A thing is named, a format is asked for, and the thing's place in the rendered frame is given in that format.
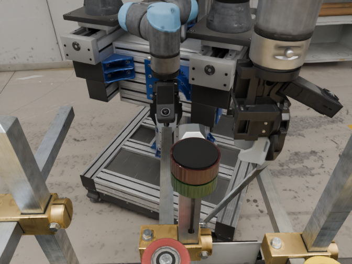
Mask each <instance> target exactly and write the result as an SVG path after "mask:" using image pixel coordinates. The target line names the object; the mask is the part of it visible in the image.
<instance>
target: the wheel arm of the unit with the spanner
mask: <svg viewBox="0 0 352 264"><path fill-rule="evenodd" d="M171 148H172V127H161V159H160V201H159V225H166V224H174V207H173V187H172V185H171V172H170V151H171Z"/></svg>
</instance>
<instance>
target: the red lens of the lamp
mask: <svg viewBox="0 0 352 264"><path fill-rule="evenodd" d="M189 138H200V137H189ZM185 139H188V138H184V139H181V140H179V141H177V142H176V143H175V144H174V145H173V146H172V148H171V151H170V168H171V172H172V173H173V175H174V176H175V177H176V178H177V179H178V180H180V181H182V182H184V183H188V184H204V183H208V182H210V181H211V180H213V179H214V178H215V177H216V176H217V174H218V171H219V163H220V158H221V152H220V150H219V148H218V147H217V145H215V144H214V143H213V142H211V141H210V140H207V139H205V140H207V141H209V142H211V143H212V144H213V145H214V146H215V147H216V148H217V150H218V159H217V161H216V163H214V165H213V166H211V167H208V168H205V169H201V170H200V169H198V170H197V169H188V168H186V167H183V166H181V165H180V164H178V163H177V162H175V159H174V157H173V153H172V152H173V148H174V146H176V144H177V143H179V142H180V141H182V140H185ZM201 139H204V138H201Z"/></svg>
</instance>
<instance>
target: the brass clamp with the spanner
mask: <svg viewBox="0 0 352 264"><path fill-rule="evenodd" d="M145 229H150V230H151V231H152V233H153V238H152V240H150V241H144V240H143V238H142V234H143V232H144V230H145ZM211 235H212V234H211V230H210V229H209V228H200V225H199V236H198V243H197V244H183V245H184V246H185V247H186V249H187V250H188V252H189V255H190V260H191V261H200V260H201V259H207V258H208V257H209V256H211V255H212V236H211ZM160 238H172V239H175V240H178V241H179V237H178V224H166V225H141V226H140V238H139V254H140V261H141V258H142V255H143V253H144V251H145V249H146V248H147V246H148V245H149V244H151V243H152V242H153V241H155V240H157V239H160Z"/></svg>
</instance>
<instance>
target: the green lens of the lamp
mask: <svg viewBox="0 0 352 264"><path fill-rule="evenodd" d="M170 172H171V168H170ZM217 179H218V174H217V176H216V177H215V178H214V179H213V180H211V181H210V182H208V183H205V184H201V185H191V184H186V183H184V182H182V181H180V180H178V179H177V178H176V177H175V176H174V175H173V173H172V172H171V185H172V187H173V188H174V190H175V191H176V192H177V193H179V194H180V195H182V196H185V197H188V198H192V199H197V198H202V197H205V196H208V195H209V194H211V193H212V192H213V191H214V190H215V188H216V186H217Z"/></svg>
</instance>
